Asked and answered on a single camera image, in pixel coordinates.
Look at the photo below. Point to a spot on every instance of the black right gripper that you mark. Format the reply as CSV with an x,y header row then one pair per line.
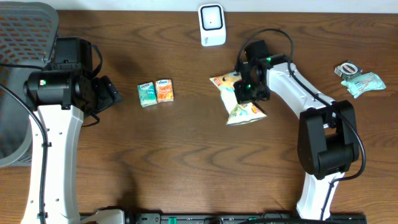
x,y
241,96

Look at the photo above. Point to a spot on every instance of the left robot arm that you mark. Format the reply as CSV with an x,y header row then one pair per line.
x,y
60,97

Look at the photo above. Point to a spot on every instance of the dark grey plastic basket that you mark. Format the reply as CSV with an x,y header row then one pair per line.
x,y
28,33

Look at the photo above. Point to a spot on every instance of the mint green wipes pack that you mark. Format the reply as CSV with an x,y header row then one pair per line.
x,y
363,83

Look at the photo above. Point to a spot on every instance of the cream snack bag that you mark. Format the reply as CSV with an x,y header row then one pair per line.
x,y
239,113

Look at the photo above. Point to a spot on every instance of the teal tissue box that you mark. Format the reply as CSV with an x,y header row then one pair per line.
x,y
147,95

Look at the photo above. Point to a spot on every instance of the white barcode scanner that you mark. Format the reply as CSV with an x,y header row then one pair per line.
x,y
212,25

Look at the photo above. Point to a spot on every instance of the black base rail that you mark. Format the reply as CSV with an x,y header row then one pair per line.
x,y
217,218

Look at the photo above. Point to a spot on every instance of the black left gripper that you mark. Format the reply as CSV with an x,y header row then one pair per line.
x,y
109,91

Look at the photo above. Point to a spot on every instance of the orange small packet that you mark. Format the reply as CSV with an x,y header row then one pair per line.
x,y
164,91

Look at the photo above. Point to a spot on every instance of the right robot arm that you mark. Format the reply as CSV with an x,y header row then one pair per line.
x,y
328,142

